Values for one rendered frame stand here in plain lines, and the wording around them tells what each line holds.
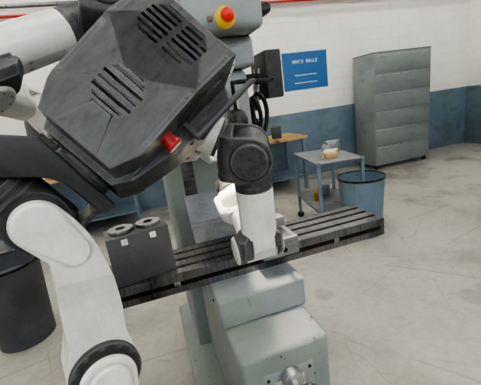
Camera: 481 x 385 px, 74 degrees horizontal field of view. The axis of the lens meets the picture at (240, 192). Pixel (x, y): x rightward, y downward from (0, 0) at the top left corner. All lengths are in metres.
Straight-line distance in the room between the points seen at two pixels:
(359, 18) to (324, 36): 0.78
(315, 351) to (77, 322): 0.78
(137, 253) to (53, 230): 0.63
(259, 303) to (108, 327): 0.63
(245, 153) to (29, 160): 0.38
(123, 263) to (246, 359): 0.53
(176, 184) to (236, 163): 1.01
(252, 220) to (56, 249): 0.40
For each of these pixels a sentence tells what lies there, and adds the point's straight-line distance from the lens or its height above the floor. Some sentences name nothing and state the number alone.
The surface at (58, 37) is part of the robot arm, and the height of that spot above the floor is 1.68.
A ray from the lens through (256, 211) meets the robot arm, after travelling 0.74.
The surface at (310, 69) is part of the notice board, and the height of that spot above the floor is 1.91.
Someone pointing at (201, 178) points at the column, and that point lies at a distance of 1.66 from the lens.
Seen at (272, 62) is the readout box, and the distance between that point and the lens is 1.57.
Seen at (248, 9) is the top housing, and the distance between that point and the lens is 1.11.
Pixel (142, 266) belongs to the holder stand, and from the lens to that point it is 1.25.
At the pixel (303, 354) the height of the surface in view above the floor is 0.68.
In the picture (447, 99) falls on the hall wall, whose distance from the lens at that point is 8.31.
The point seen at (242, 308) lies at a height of 0.81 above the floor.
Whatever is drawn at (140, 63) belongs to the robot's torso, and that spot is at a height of 1.60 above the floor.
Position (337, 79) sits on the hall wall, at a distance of 6.55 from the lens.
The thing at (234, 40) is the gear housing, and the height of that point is 1.71.
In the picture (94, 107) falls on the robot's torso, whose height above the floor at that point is 1.54.
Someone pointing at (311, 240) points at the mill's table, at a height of 0.92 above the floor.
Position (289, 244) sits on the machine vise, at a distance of 1.24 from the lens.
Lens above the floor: 1.52
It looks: 16 degrees down
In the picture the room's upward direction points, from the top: 8 degrees counter-clockwise
